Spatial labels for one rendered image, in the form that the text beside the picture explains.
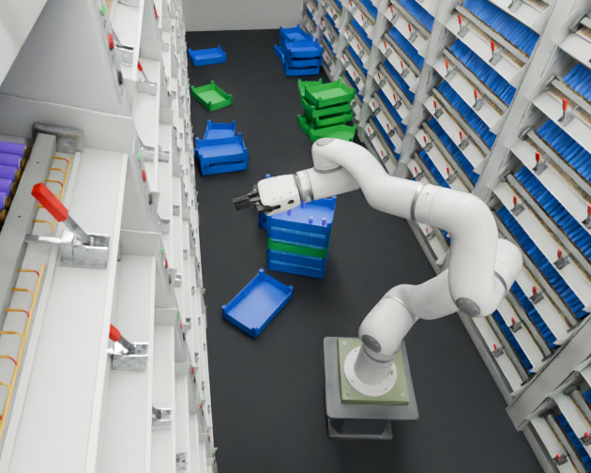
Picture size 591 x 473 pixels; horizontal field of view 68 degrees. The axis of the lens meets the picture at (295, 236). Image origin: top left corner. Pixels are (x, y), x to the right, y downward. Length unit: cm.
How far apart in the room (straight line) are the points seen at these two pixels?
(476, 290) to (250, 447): 118
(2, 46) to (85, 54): 26
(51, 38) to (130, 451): 44
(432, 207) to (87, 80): 71
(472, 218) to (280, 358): 128
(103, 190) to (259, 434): 149
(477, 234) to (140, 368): 70
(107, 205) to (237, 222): 210
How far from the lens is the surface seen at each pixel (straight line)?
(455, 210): 98
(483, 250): 100
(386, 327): 129
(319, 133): 334
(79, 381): 39
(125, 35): 92
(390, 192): 104
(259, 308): 218
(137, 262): 71
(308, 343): 209
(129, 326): 64
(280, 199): 113
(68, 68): 55
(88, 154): 59
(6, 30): 30
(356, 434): 190
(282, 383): 199
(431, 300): 117
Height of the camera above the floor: 178
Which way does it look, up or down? 45 degrees down
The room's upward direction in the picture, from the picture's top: 4 degrees clockwise
